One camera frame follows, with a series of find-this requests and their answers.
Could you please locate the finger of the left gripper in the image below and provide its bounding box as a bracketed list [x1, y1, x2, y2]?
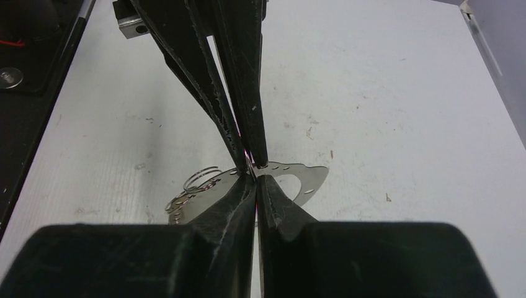
[212, 1, 269, 168]

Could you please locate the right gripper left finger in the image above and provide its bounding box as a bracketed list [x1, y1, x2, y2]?
[1, 174, 256, 297]

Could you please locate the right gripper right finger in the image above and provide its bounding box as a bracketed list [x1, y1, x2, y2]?
[256, 175, 496, 297]

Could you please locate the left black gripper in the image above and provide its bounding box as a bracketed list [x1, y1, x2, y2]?
[112, 0, 247, 173]

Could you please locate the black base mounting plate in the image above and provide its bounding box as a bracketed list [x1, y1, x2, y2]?
[1, 1, 95, 233]

